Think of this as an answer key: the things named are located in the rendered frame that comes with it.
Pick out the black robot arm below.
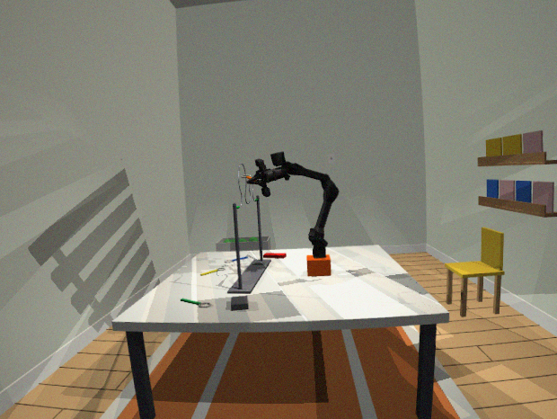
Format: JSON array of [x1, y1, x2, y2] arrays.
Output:
[[270, 151, 340, 259]]

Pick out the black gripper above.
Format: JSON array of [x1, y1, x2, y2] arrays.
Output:
[[247, 159, 279, 197]]

